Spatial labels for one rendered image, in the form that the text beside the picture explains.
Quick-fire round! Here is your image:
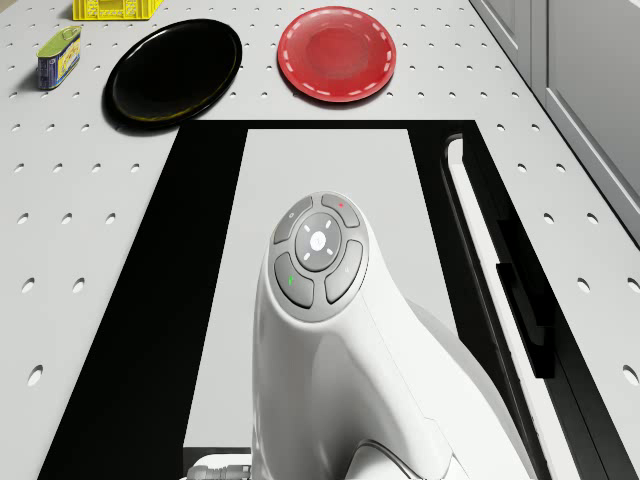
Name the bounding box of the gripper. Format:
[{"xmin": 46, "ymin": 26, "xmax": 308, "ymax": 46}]
[{"xmin": 182, "ymin": 446, "xmax": 254, "ymax": 480}]

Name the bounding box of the black stove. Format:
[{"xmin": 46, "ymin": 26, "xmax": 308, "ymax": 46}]
[{"xmin": 37, "ymin": 119, "xmax": 639, "ymax": 480}]

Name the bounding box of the black plate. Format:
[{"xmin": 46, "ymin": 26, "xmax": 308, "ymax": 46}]
[{"xmin": 103, "ymin": 18, "xmax": 244, "ymax": 126}]

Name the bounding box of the red plate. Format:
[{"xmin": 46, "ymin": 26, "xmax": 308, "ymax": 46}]
[{"xmin": 277, "ymin": 5, "xmax": 398, "ymax": 104}]

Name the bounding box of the flat-sided can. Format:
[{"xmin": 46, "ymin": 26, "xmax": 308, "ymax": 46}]
[{"xmin": 36, "ymin": 25, "xmax": 83, "ymax": 91}]

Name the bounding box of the yellow basket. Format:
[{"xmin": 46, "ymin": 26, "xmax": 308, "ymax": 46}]
[{"xmin": 72, "ymin": 0, "xmax": 166, "ymax": 22}]

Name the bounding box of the white cabinet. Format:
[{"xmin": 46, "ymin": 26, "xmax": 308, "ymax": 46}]
[{"xmin": 469, "ymin": 0, "xmax": 640, "ymax": 236}]

